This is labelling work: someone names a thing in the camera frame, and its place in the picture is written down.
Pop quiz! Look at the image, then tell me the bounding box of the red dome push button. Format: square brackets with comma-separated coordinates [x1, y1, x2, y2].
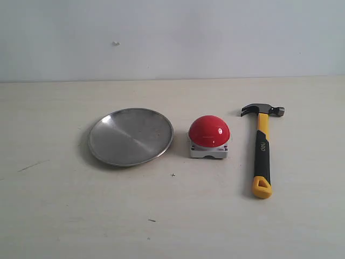
[188, 115, 232, 159]

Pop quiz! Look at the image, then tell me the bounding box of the yellow black claw hammer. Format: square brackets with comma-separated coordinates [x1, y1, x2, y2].
[241, 104, 285, 199]

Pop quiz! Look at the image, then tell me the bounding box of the round stainless steel plate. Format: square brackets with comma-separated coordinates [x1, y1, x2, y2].
[88, 108, 174, 167]

